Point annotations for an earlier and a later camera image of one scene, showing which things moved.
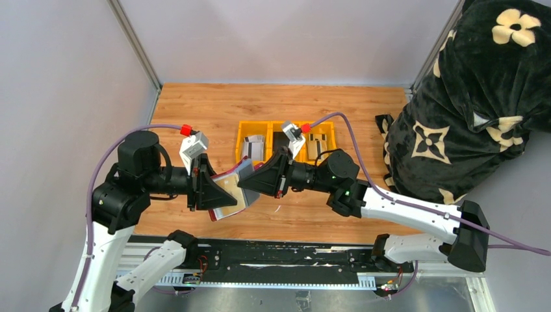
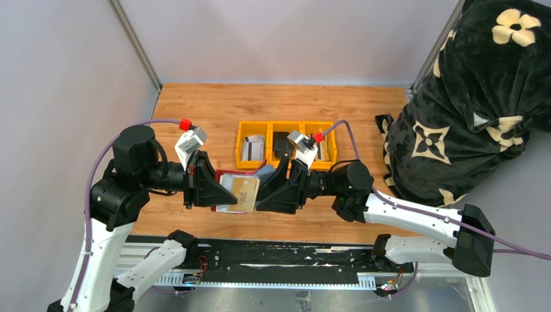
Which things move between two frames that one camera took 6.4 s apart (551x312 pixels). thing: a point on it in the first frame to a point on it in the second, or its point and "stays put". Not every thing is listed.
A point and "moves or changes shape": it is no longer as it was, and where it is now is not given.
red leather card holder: (229, 179) moves or changes shape
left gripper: (203, 188) stays put
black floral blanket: (485, 89) stays put
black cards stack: (280, 139) stays put
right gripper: (273, 178) to (291, 197)
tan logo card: (230, 184) moves or changes shape
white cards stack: (253, 147) stays put
